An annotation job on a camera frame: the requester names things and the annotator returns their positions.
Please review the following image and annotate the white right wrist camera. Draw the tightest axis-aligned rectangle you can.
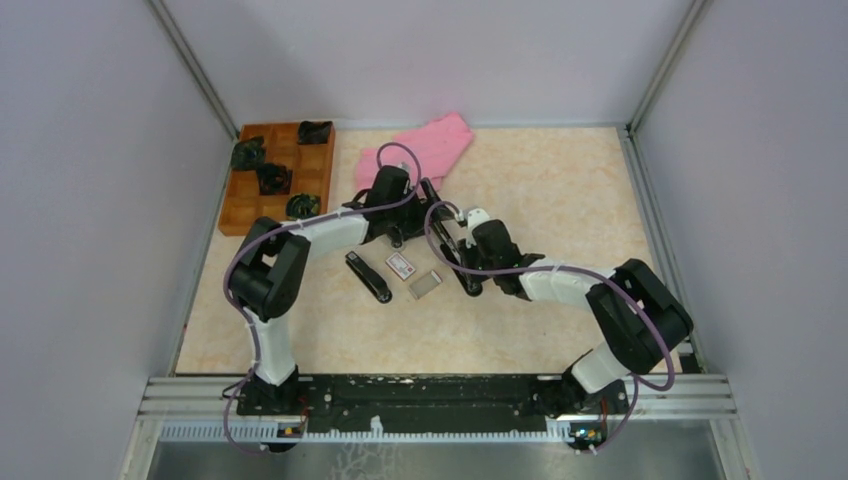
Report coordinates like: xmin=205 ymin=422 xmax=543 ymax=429
xmin=465 ymin=208 xmax=491 ymax=234

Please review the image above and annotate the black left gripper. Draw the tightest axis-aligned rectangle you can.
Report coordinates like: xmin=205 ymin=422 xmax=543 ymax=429
xmin=387 ymin=177 xmax=455 ymax=241

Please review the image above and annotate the pink cloth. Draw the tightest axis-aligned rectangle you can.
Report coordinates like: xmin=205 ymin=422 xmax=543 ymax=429
xmin=354 ymin=112 xmax=475 ymax=191

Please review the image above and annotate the aluminium frame rail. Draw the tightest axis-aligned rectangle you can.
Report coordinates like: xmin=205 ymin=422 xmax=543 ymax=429
xmin=616 ymin=125 xmax=704 ymax=372
xmin=137 ymin=374 xmax=738 ymax=421

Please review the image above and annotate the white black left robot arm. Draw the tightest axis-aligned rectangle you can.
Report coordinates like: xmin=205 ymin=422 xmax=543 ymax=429
xmin=224 ymin=166 xmax=438 ymax=414

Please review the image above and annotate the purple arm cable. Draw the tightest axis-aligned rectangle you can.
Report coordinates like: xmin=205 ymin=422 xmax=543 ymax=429
xmin=423 ymin=200 xmax=677 ymax=456
xmin=221 ymin=141 xmax=423 ymax=457

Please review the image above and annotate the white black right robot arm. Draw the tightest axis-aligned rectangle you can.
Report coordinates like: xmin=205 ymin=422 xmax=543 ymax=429
xmin=459 ymin=209 xmax=693 ymax=412

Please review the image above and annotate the red white staple box sleeve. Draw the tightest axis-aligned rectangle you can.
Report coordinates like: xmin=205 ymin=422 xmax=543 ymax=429
xmin=385 ymin=252 xmax=416 ymax=281

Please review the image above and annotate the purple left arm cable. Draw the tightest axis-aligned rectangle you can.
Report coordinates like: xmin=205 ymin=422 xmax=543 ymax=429
xmin=221 ymin=141 xmax=423 ymax=457

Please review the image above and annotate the dark rolled sock back right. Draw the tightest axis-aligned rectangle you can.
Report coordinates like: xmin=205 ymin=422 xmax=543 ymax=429
xmin=297 ymin=121 xmax=334 ymax=145

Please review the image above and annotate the black stapler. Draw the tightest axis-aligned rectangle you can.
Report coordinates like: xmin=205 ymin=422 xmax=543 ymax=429
xmin=345 ymin=251 xmax=393 ymax=304
xmin=420 ymin=178 xmax=487 ymax=297

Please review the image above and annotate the aluminium frame corner post left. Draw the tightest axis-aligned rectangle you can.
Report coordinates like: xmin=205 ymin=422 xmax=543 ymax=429
xmin=143 ymin=0 xmax=239 ymax=140

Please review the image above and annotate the aluminium frame corner post right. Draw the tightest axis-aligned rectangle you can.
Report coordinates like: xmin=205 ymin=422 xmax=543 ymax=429
xmin=627 ymin=0 xmax=713 ymax=137

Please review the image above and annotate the aluminium front frame rail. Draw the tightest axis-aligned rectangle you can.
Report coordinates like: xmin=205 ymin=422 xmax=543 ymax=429
xmin=137 ymin=374 xmax=738 ymax=421

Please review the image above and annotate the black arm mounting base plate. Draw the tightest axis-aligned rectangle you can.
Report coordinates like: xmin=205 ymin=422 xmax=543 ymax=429
xmin=235 ymin=374 xmax=630 ymax=434

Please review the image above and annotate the orange wooden compartment tray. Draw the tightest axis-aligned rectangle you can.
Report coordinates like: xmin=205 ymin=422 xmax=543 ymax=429
xmin=217 ymin=121 xmax=335 ymax=236

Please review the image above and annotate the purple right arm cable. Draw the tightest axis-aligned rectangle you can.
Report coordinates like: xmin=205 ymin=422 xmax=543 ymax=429
xmin=423 ymin=200 xmax=677 ymax=456

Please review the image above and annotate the aluminium frame corner post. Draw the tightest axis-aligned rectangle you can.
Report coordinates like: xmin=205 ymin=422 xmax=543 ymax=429
xmin=627 ymin=0 xmax=713 ymax=137
xmin=143 ymin=0 xmax=239 ymax=140

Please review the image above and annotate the dark rolled sock back left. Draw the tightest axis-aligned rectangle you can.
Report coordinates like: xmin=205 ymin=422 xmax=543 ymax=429
xmin=230 ymin=136 xmax=266 ymax=171

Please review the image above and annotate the aluminium frame rail right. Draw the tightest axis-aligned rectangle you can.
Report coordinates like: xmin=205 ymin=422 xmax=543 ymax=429
xmin=616 ymin=125 xmax=704 ymax=372

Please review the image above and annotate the white slotted cable duct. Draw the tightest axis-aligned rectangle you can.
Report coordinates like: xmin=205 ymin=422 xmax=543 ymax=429
xmin=159 ymin=417 xmax=575 ymax=445

